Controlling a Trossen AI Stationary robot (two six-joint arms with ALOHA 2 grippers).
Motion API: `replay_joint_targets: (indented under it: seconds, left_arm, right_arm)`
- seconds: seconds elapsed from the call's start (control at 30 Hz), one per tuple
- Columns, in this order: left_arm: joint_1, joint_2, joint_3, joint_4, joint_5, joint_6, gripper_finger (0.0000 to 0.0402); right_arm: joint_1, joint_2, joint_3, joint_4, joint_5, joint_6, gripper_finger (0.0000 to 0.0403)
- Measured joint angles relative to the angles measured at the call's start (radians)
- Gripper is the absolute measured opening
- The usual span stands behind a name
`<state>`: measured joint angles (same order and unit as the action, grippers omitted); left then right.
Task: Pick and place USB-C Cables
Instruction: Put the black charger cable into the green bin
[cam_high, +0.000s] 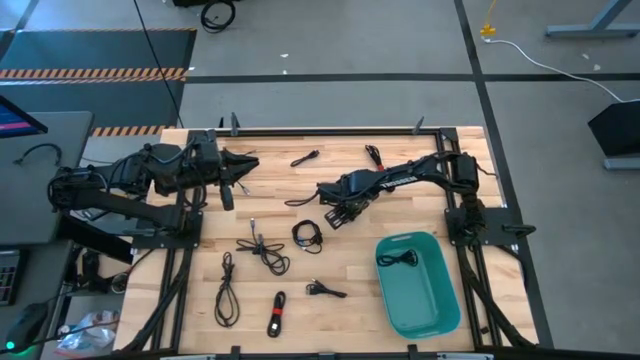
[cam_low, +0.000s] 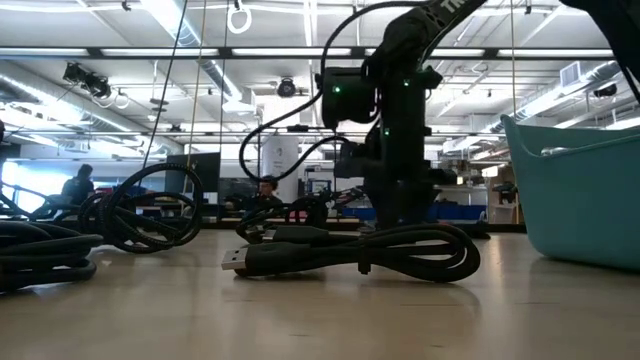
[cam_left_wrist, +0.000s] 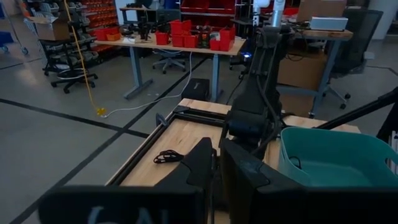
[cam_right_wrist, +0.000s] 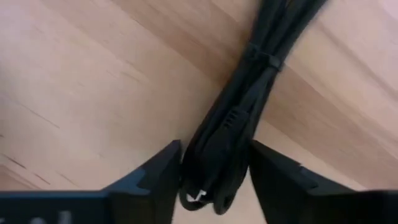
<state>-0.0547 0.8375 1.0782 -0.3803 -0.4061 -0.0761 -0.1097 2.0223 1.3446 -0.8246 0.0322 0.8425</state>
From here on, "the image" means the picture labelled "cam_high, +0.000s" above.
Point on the black table clamp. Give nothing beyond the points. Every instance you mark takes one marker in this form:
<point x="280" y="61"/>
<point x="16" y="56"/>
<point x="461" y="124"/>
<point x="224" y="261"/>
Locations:
<point x="234" y="125"/>
<point x="418" y="126"/>

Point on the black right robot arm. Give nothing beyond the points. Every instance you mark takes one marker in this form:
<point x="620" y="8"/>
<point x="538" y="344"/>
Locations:
<point x="400" y="181"/>

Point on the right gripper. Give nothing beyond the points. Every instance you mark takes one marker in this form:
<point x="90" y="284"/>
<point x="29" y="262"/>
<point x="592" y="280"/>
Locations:
<point x="357" y="187"/>

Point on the computer monitor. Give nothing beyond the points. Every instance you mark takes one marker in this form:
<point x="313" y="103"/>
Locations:
<point x="15" y="122"/>

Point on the clear plastic bag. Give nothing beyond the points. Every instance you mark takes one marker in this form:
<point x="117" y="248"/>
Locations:
<point x="87" y="332"/>

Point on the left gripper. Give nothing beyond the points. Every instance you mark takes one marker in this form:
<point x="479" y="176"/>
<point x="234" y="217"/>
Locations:
<point x="207" y="160"/>

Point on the black computer mouse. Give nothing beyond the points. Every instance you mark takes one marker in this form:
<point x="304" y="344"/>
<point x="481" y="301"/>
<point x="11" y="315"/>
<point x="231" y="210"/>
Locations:
<point x="27" y="325"/>

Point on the black desk support bar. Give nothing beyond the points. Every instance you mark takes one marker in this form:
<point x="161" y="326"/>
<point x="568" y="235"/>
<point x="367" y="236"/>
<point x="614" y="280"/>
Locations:
<point x="95" y="240"/>

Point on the black box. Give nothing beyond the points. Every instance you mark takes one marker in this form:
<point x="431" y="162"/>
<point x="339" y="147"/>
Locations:
<point x="617" y="130"/>

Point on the keyboard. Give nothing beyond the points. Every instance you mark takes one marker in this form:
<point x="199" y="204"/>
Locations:
<point x="9" y="277"/>

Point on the black hazard-striped floor mat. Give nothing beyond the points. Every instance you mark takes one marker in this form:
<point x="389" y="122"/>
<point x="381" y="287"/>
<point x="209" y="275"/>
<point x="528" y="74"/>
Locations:
<point x="100" y="50"/>

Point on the teal plastic bin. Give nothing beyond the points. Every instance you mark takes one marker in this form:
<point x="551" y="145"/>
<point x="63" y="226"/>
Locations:
<point x="420" y="300"/>

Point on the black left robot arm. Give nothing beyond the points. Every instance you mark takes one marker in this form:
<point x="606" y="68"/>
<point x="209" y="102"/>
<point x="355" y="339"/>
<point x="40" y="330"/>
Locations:
<point x="100" y="200"/>

